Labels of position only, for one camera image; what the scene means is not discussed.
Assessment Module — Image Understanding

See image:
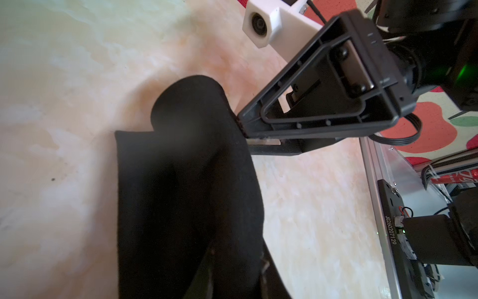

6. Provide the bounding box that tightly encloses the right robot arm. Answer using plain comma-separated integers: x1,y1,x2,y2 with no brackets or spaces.
238,1,478,156

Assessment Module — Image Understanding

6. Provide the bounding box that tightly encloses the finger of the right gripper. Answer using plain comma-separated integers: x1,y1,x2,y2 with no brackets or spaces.
246,138,343,156

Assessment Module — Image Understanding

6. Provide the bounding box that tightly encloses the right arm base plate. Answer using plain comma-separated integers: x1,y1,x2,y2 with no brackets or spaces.
377,179,435,299

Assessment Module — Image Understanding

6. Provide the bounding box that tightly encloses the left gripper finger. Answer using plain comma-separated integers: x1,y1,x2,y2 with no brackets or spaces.
259,241,292,299

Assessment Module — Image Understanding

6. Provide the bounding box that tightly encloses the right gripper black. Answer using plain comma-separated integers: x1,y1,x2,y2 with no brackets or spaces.
239,10,416,140

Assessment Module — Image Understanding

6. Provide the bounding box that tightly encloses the black skirt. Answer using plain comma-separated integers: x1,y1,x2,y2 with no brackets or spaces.
114,74,266,299

